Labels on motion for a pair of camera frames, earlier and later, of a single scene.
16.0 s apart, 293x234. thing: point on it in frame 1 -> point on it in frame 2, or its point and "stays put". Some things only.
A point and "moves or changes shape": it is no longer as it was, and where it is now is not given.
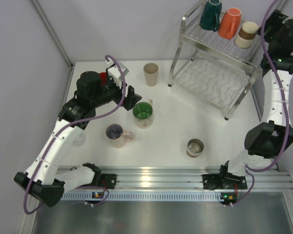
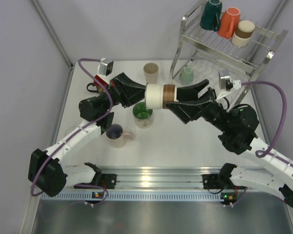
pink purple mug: (118, 138) stays put
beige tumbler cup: (151, 70) stays put
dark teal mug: (210, 18) stays put
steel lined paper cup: (195, 147) -> (157, 95)
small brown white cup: (246, 34) moves or changes shape
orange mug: (230, 23) stays put
